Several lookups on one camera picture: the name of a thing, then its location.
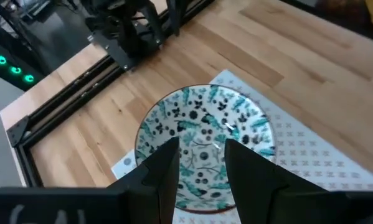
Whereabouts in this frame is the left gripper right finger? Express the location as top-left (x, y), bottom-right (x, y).
top-left (224, 138), bottom-right (373, 224)

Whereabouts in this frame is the white perforated metal shelf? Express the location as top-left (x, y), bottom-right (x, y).
top-left (110, 68), bottom-right (373, 224)

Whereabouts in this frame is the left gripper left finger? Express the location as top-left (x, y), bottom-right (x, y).
top-left (0, 136), bottom-right (181, 224)

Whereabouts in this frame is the teal floral patterned ceramic bowl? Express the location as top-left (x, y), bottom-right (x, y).
top-left (134, 83), bottom-right (277, 215)

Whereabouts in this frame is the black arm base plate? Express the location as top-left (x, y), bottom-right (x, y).
top-left (86, 29), bottom-right (169, 72)

